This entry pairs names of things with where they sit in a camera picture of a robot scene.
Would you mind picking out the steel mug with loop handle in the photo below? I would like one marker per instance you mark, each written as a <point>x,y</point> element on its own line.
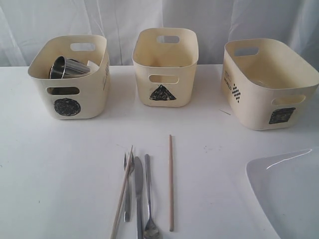
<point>65,68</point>

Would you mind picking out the stainless steel spoon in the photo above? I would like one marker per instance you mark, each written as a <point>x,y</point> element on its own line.
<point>151,230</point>

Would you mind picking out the cream bin with square mark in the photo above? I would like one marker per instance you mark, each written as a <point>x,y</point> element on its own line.
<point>266,83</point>

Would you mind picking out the steel cup with wire handle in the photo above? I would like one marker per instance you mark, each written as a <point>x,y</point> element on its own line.
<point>63,90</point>

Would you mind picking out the cream bin with circle mark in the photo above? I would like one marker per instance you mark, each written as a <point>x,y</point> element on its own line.
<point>91,100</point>

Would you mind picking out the cream bin with triangle mark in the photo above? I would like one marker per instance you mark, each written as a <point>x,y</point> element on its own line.
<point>165,61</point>

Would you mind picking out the wooden chopstick apart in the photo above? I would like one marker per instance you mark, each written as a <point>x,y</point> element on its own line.
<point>171,192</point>

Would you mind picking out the large white square plate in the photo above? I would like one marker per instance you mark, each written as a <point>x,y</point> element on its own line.
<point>287,189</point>

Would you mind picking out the wooden chopstick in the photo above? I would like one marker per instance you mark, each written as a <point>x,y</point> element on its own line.
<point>120,200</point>

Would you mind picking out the stainless steel fork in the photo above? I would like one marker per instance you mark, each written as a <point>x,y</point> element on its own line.
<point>127,204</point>

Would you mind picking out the stainless steel table knife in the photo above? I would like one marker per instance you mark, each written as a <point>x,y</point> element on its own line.
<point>139,182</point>

